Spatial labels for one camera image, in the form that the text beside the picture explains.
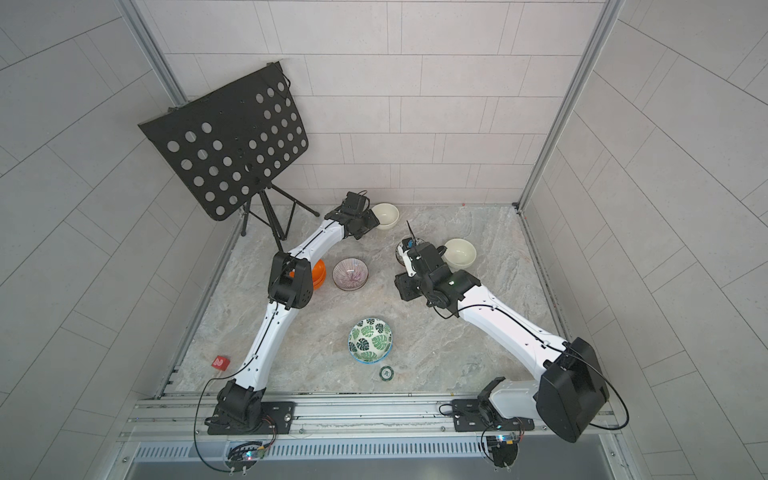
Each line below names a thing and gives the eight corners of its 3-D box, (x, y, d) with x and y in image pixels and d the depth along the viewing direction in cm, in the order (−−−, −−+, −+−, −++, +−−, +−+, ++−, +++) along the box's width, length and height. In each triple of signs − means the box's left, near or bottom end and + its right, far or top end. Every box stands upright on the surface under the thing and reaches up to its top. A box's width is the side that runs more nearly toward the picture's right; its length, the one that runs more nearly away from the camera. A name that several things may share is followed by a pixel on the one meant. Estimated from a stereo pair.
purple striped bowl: (333, 294, 94) (330, 285, 90) (337, 267, 101) (334, 257, 96) (367, 295, 94) (365, 285, 90) (369, 267, 101) (367, 257, 96)
